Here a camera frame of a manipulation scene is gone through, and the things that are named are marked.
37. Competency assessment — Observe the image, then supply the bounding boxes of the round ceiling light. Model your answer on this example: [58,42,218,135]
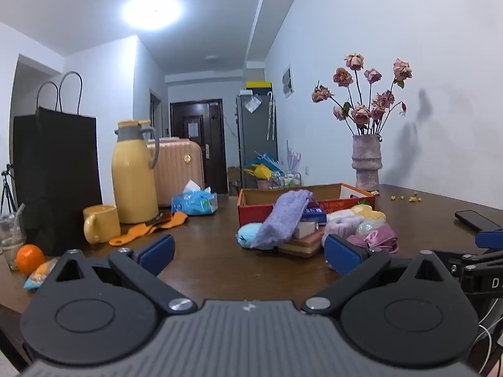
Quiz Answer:
[122,0,183,30]

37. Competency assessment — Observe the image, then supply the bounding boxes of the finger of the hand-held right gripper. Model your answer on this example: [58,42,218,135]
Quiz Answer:
[475,228,503,249]
[430,249,503,275]

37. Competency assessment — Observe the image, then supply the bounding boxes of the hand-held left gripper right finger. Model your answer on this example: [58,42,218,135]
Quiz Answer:
[301,233,457,317]

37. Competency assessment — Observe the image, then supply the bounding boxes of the peach suitcase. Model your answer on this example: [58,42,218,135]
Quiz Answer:
[146,137,205,208]

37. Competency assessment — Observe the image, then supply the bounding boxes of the blue white packet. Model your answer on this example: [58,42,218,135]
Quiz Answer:
[301,202,328,224]

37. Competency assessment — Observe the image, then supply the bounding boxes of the yellow thermos jug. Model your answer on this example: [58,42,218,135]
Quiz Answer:
[111,120,160,224]

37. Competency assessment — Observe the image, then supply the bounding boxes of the light blue plush ball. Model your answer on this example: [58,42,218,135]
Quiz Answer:
[236,222,263,249]

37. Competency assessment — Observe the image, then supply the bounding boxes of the orange cloth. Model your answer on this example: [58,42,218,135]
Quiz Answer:
[109,211,189,247]

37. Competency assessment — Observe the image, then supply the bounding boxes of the brown cardboard carton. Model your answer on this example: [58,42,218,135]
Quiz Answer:
[228,165,241,196]

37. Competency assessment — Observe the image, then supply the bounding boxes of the white cables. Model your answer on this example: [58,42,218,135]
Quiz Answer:
[477,294,503,377]

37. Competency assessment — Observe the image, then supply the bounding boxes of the blue tissue pack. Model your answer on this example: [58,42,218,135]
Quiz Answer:
[172,180,218,216]

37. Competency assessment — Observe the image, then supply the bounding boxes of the blue orange snack packet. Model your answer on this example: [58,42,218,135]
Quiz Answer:
[24,257,61,290]

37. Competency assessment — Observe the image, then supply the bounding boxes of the wire rack with bottles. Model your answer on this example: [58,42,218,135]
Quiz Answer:
[271,171,302,189]

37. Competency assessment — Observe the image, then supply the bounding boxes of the blue bag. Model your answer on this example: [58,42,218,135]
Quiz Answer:
[251,151,280,173]

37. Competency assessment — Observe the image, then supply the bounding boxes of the yellow tulip pot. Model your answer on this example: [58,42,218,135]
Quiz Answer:
[244,163,274,190]

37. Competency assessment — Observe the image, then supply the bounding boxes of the purple towel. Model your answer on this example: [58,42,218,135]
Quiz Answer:
[251,189,314,250]

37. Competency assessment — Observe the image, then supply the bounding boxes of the grey refrigerator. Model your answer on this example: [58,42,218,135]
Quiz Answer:
[236,93,279,189]

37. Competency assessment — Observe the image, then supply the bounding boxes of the yellow fluffy soft item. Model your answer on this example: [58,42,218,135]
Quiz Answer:
[351,203,386,222]

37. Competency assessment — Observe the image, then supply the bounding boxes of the white hanging umbrella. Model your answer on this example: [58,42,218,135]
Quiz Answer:
[266,90,276,141]

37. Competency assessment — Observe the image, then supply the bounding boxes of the purple feather decoration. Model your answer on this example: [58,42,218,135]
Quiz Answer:
[286,140,302,173]

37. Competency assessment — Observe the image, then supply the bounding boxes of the dark wooden door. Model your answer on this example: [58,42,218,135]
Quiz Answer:
[170,99,229,195]

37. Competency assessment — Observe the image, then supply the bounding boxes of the black tripod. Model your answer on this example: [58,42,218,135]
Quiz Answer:
[0,164,18,215]

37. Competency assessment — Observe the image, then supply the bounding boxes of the glass cup with straw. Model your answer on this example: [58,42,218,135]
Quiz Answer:
[0,203,27,271]

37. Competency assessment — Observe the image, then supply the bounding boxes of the lilac fuzzy soft item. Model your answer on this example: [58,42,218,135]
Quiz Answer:
[321,217,364,248]

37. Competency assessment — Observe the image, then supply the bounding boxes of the textured pink vase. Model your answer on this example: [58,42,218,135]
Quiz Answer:
[351,134,383,193]

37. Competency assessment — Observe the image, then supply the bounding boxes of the white wall panel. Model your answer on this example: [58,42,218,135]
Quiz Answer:
[282,63,295,99]

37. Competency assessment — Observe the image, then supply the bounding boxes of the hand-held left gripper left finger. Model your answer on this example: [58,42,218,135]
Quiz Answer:
[47,233,199,316]

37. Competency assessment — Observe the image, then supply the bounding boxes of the orange fruit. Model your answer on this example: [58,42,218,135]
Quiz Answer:
[16,244,46,276]

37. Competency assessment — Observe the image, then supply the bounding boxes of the white plastic item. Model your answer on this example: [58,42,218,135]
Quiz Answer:
[356,220,384,237]

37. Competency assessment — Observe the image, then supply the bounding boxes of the side room door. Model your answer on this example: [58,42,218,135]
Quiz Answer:
[149,90,163,140]

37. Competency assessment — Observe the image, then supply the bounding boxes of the yellow mug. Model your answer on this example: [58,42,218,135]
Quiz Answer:
[82,204,121,245]

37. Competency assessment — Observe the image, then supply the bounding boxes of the red cardboard box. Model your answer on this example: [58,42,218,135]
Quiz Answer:
[237,183,376,228]

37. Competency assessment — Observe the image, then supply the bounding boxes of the yellow box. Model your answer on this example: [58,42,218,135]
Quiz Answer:
[246,81,273,96]

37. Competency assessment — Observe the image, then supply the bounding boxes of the black phone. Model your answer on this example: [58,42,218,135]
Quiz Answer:
[455,210,503,232]

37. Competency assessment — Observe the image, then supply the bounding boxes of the dried rose bouquet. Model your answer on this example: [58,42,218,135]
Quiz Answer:
[312,53,413,136]

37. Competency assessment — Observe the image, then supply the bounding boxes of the small white box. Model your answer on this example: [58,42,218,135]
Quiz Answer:
[293,221,317,239]

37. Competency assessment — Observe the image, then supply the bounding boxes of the black paper bag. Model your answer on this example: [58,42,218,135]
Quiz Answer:
[12,71,103,256]

